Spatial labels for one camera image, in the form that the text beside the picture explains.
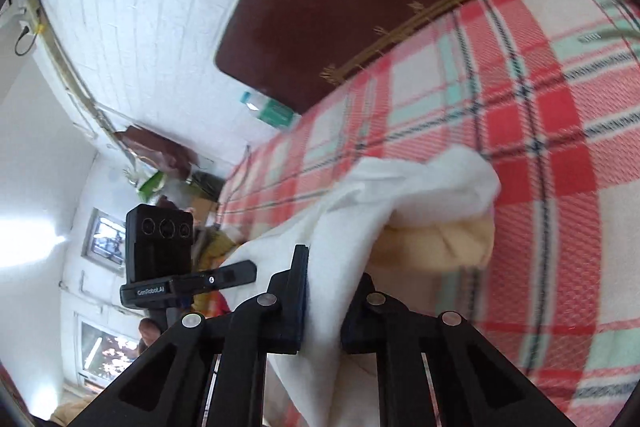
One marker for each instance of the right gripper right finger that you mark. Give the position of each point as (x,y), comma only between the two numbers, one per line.
(439,371)

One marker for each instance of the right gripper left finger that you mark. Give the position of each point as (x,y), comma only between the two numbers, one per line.
(210,371)

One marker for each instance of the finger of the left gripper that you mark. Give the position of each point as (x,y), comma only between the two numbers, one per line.
(226,276)

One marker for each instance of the white yellow pink shirt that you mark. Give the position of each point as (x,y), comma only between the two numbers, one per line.
(399,217)

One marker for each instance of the left hand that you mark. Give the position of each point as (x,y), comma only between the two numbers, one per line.
(149,332)

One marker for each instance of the green folded garment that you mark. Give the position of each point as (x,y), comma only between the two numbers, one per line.
(211,248)

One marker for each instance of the red yellow folded cloth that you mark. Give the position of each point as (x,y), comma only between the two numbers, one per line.
(211,305)

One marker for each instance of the green plant leaves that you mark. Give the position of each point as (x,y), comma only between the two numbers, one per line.
(151,187)

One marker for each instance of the brown hanging tote bag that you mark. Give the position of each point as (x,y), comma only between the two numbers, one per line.
(163,154)

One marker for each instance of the clear plastic water bottle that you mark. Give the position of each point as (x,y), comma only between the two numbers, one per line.
(267,110)

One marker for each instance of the brown drawstring hoodie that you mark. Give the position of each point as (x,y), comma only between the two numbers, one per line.
(623,22)

